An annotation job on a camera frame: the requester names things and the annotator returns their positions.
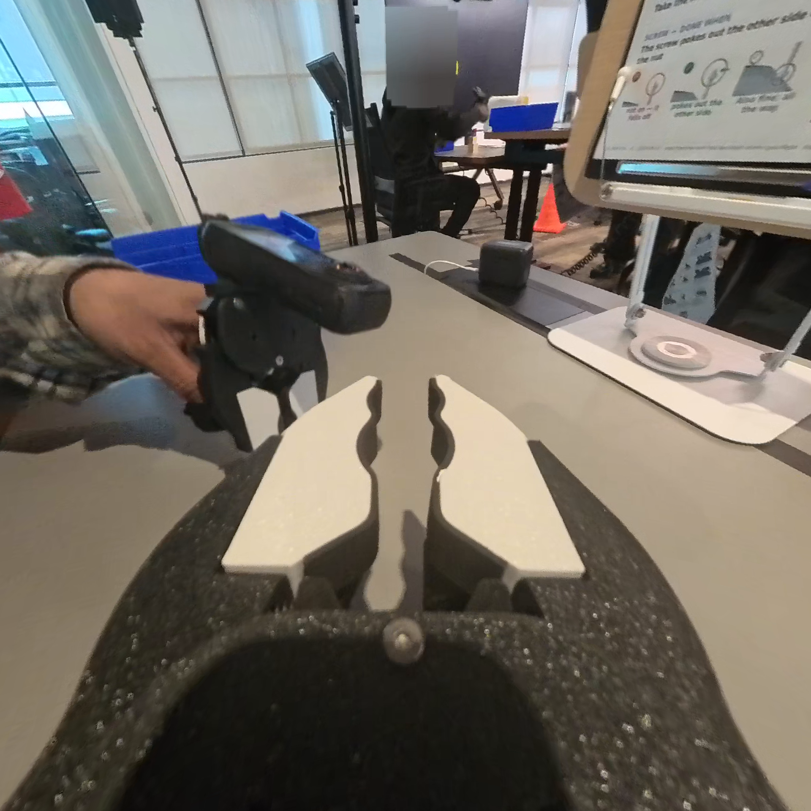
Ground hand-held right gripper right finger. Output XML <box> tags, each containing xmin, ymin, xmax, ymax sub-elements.
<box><xmin>426</xmin><ymin>374</ymin><xmax>587</xmax><ymax>589</ymax></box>

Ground orange traffic cone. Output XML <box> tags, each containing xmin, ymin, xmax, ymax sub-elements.
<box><xmin>532</xmin><ymin>184</ymin><xmax>566</xmax><ymax>234</ymax></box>

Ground white document stand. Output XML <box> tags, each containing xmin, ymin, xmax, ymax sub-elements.
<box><xmin>548</xmin><ymin>0</ymin><xmax>811</xmax><ymax>446</ymax></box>

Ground wooden office desk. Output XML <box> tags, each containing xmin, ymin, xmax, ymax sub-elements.
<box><xmin>437</xmin><ymin>125</ymin><xmax>574</xmax><ymax>245</ymax></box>

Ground black light panel stand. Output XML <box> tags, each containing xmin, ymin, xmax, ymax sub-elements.
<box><xmin>85</xmin><ymin>0</ymin><xmax>204</xmax><ymax>219</ymax></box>

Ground person's left hand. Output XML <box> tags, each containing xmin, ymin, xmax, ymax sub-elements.
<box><xmin>66</xmin><ymin>272</ymin><xmax>211</xmax><ymax>405</ymax></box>

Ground large dark display screen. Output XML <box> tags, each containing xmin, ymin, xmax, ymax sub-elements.
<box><xmin>456</xmin><ymin>0</ymin><xmax>530</xmax><ymax>90</ymax></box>

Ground blue plastic parts bin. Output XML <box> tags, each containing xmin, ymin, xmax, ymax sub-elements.
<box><xmin>111</xmin><ymin>212</ymin><xmax>321</xmax><ymax>289</ymax></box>

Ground black cube device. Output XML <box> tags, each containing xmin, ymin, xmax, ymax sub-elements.
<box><xmin>478</xmin><ymin>239</ymin><xmax>535</xmax><ymax>290</ymax></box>

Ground black office chair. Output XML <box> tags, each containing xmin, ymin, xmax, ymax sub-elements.
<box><xmin>364</xmin><ymin>104</ymin><xmax>406</xmax><ymax>237</ymax></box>

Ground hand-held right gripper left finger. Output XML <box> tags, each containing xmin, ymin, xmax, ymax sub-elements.
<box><xmin>220</xmin><ymin>375</ymin><xmax>384</xmax><ymax>590</ymax></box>

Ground blue storage bin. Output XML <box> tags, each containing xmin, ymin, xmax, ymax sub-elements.
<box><xmin>491</xmin><ymin>103</ymin><xmax>560</xmax><ymax>133</ymax></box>

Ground printed instruction sheet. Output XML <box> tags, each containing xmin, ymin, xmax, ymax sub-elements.
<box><xmin>592</xmin><ymin>0</ymin><xmax>811</xmax><ymax>167</ymax></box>

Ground blue white patterned bag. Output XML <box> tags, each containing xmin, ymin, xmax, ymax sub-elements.
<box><xmin>662</xmin><ymin>225</ymin><xmax>723</xmax><ymax>321</ymax></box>

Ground person's left forearm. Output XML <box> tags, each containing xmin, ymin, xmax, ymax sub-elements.
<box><xmin>0</xmin><ymin>250</ymin><xmax>143</xmax><ymax>406</ymax></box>

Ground black vertical pole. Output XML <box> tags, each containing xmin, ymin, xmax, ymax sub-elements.
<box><xmin>337</xmin><ymin>0</ymin><xmax>381</xmax><ymax>245</ymax></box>

